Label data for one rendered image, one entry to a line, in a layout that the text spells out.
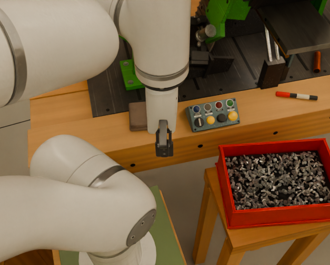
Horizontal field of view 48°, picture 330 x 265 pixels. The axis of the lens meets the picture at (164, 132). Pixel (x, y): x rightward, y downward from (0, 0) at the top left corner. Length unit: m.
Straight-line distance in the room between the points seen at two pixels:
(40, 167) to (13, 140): 1.76
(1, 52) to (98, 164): 0.33
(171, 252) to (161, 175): 1.15
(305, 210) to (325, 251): 1.02
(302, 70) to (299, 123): 0.20
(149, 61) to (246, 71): 0.83
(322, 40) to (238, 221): 0.55
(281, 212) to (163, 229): 0.31
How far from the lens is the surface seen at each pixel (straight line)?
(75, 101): 1.27
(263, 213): 1.02
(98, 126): 1.16
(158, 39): 0.50
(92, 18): 0.38
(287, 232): 1.13
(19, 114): 2.50
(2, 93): 0.32
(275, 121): 1.22
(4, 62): 0.31
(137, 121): 1.12
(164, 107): 0.58
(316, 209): 1.08
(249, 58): 1.38
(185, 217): 1.98
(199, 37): 1.21
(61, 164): 0.61
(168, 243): 0.98
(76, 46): 0.36
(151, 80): 0.56
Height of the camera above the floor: 1.81
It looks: 53 degrees down
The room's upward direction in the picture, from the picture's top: straight up
